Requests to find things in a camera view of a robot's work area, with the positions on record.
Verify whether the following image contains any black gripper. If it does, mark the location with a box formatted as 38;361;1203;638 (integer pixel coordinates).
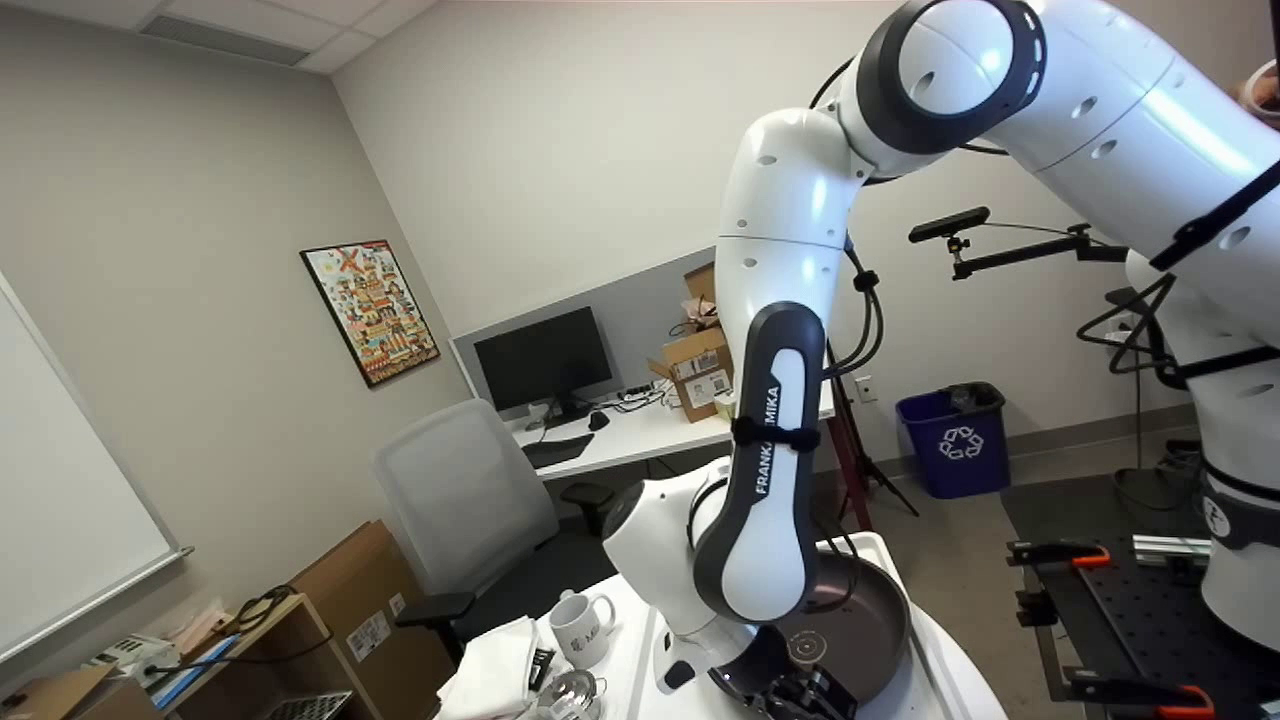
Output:
725;635;855;720

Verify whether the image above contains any dark frying pan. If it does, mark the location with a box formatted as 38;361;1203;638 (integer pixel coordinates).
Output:
777;540;917;712

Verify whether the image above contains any person hand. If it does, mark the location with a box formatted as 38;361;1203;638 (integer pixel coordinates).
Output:
1236;57;1280;131

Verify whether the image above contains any white plastic tray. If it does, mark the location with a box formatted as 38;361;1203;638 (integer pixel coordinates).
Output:
619;530;966;720

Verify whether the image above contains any round white table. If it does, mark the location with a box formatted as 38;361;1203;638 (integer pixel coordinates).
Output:
434;526;1013;720

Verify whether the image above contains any white mug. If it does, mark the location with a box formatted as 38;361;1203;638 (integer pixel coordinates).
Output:
544;582;624;667

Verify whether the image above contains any blue recycling bin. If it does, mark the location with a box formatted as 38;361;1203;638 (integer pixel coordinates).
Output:
893;379;1013;503

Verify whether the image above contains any white office desk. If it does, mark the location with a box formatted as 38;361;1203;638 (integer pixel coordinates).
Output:
511;383;844;534

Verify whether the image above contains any white folded cloth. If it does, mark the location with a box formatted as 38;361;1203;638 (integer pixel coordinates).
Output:
435;612;566;720

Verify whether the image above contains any black keyboard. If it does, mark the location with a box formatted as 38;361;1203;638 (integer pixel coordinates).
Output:
522;428;599;473

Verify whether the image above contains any cardboard box with label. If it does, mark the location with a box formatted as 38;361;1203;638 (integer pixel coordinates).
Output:
649;325;738;428

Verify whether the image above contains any black robot table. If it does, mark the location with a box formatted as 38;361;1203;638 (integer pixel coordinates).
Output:
996;473;1280;720

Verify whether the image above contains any office chair grey back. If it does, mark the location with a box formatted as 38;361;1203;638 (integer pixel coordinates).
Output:
373;395;634;664

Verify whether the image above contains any aluminium profile bar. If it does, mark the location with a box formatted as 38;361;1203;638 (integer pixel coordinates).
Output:
1134;530;1215;569

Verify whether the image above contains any open cardboard box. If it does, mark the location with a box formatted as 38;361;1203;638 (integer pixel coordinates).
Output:
680;259;725;332

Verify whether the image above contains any grey desk partition panel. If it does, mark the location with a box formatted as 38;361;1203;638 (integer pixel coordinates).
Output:
454;245;732;432

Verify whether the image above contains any black computer monitor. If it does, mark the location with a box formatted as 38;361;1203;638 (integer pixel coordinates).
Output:
471;305;616;428

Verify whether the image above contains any wooden shelf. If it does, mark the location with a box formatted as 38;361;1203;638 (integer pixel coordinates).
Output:
0;517;456;720

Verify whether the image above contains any colourful framed poster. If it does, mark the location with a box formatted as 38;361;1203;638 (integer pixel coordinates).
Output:
298;237;446;391

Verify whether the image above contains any whiteboard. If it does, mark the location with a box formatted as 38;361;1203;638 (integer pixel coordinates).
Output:
0;271;192;672

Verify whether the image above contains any black camera tripod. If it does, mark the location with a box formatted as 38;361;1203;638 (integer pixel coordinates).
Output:
822;383;923;534

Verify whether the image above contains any orange handled clamp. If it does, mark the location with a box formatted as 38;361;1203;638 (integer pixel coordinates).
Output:
1010;534;1112;576
1065;672;1220;720

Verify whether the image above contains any black stereo camera on boom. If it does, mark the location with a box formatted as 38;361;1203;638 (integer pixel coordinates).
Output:
910;202;1134;285

